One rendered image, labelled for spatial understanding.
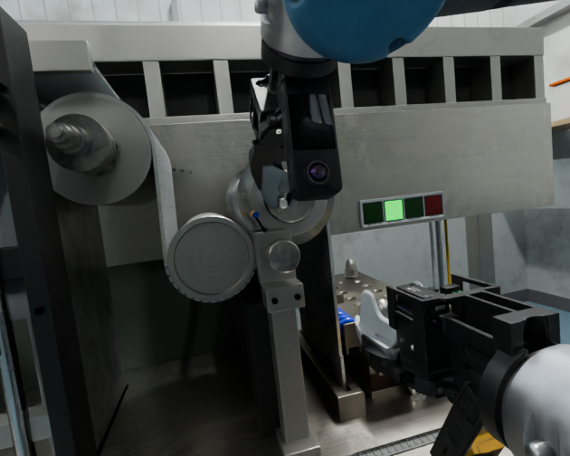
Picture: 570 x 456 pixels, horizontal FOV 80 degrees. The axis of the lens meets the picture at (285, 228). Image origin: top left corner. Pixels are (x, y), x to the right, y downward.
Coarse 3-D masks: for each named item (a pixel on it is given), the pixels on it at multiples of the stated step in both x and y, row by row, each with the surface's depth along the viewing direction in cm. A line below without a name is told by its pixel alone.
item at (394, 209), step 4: (396, 200) 90; (400, 200) 90; (388, 204) 89; (392, 204) 89; (396, 204) 90; (400, 204) 90; (388, 208) 89; (392, 208) 89; (396, 208) 90; (400, 208) 90; (388, 212) 89; (392, 212) 89; (396, 212) 90; (400, 212) 90; (388, 216) 89; (392, 216) 90; (396, 216) 90; (400, 216) 90; (388, 220) 89
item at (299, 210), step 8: (280, 184) 48; (288, 184) 48; (280, 192) 48; (288, 192) 48; (288, 208) 48; (296, 208) 49; (304, 208) 49; (312, 208) 49; (280, 216) 48; (288, 216) 48; (296, 216) 49; (304, 216) 49
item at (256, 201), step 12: (252, 180) 48; (252, 192) 48; (252, 204) 48; (264, 204) 48; (324, 204) 50; (264, 216) 48; (312, 216) 50; (276, 228) 49; (288, 228) 49; (300, 228) 50
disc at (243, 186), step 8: (248, 168) 49; (248, 176) 49; (240, 184) 49; (248, 184) 49; (240, 192) 49; (248, 192) 49; (240, 200) 49; (248, 200) 49; (328, 200) 52; (240, 208) 49; (248, 208) 49; (328, 208) 52; (248, 216) 49; (328, 216) 52; (248, 224) 49; (256, 224) 50; (320, 224) 52; (312, 232) 52; (296, 240) 51; (304, 240) 51
